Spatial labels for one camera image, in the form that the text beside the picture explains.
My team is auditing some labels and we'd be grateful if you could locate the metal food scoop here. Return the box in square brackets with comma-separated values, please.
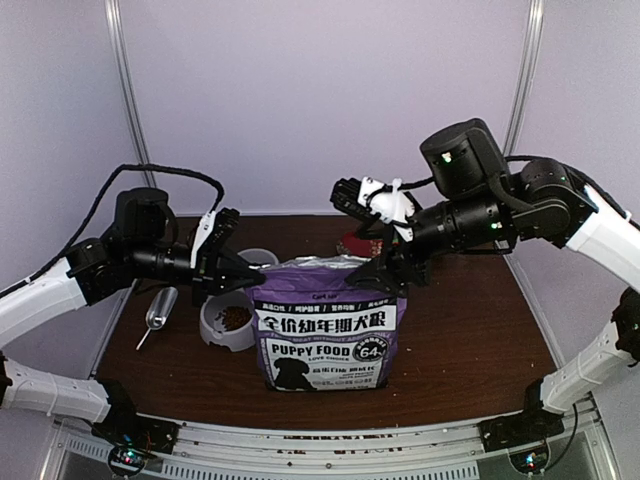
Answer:
[136, 286, 179, 351]

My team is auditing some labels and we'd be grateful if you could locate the purple puppy food bag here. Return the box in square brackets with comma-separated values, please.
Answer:
[246, 256, 407, 392]

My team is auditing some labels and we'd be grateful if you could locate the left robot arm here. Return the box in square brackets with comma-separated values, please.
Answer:
[1, 187, 265, 444]

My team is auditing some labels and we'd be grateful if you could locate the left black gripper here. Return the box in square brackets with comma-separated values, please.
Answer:
[128, 239, 265, 307]

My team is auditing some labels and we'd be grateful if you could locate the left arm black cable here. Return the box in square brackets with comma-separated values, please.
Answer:
[0, 163, 226, 296]

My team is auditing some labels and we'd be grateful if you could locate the left aluminium corner post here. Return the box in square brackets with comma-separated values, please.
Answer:
[104, 0, 169, 216]

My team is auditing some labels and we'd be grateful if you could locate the aluminium corner post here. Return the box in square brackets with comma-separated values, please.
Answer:
[503, 0, 545, 156]
[104, 0, 169, 216]

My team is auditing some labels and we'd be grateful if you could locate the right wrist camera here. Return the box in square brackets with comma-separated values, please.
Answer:
[330, 177, 420, 242]

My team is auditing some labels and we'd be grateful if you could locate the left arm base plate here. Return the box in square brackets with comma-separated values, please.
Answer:
[91, 403, 180, 454]

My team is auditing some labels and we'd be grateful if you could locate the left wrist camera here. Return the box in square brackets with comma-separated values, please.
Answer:
[190, 208, 240, 269]

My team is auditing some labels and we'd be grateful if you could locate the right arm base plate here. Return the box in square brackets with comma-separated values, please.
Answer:
[477, 410, 565, 452]

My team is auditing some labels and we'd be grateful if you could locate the right aluminium corner post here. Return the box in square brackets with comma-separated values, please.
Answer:
[503, 0, 545, 156]

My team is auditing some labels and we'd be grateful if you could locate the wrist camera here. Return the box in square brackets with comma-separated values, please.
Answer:
[330, 177, 420, 242]
[190, 208, 240, 269]

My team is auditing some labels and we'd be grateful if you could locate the red floral saucer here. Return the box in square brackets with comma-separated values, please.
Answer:
[336, 232, 384, 258]

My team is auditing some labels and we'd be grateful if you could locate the aluminium front rail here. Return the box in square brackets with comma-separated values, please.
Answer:
[44, 394, 616, 480]

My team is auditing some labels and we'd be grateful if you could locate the grey double pet bowl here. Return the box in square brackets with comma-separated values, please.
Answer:
[198, 248, 280, 353]

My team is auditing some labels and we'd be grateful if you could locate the brown pet food kibble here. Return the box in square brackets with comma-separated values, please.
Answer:
[215, 306, 252, 333]

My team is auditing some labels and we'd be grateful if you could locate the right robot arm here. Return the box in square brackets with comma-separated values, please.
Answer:
[331, 118, 639, 451]

